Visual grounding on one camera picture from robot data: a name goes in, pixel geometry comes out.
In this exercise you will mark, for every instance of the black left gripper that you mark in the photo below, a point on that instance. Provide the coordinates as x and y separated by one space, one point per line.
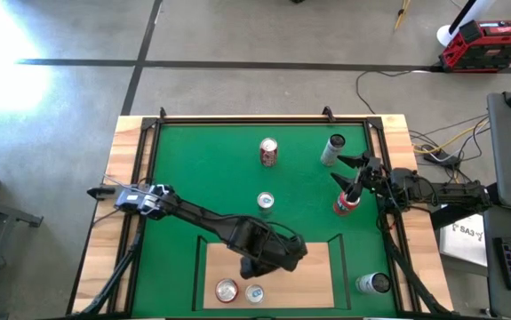
257 268

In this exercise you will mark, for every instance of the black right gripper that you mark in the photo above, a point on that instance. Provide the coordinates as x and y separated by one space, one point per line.
372 173

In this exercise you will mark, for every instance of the blue slim energy drink can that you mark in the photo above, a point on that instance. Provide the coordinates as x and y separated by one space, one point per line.
265 201
254 294

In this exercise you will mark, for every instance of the white can with black lid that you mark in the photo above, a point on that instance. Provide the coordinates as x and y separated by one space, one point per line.
331 153
368 283

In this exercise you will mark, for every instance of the red soda can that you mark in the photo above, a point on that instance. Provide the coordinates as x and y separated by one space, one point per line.
343 207
226 291
268 155

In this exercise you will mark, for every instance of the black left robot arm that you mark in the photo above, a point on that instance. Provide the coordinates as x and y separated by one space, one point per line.
206 218

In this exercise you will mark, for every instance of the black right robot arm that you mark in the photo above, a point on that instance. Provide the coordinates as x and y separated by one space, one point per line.
450 195

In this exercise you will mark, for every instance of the wooden board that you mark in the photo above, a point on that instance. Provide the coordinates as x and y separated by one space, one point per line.
313 284

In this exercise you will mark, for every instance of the black table edge clamp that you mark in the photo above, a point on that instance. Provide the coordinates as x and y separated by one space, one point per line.
328 114
162 113

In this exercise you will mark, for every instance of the black power strip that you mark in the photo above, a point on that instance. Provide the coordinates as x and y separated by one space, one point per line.
441 156

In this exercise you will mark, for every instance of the green table mat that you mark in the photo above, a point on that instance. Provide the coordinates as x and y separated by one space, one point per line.
219 169

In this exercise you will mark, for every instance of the white printed paper sheet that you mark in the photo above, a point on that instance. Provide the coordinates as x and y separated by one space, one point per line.
464 242

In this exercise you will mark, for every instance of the thin yellow stick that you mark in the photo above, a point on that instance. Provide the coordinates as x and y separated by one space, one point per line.
401 17

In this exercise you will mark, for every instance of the white floor stand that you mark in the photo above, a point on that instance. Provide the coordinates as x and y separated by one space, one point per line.
445 35

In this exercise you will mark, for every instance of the red and black toolbox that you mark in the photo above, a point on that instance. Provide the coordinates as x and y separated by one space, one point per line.
486 49

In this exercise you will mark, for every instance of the dark grey desk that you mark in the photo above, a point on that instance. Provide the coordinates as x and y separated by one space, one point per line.
488 302

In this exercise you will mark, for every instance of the grey side table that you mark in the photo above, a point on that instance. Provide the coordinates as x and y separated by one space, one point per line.
10 212

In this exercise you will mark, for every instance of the black table frame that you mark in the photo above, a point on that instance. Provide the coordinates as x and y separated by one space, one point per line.
259 120

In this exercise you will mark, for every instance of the black diagonal frame strut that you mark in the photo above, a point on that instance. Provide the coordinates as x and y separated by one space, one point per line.
408 271
117 271

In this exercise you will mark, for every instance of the black side bracket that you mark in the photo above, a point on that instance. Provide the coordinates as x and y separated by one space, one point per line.
99 192

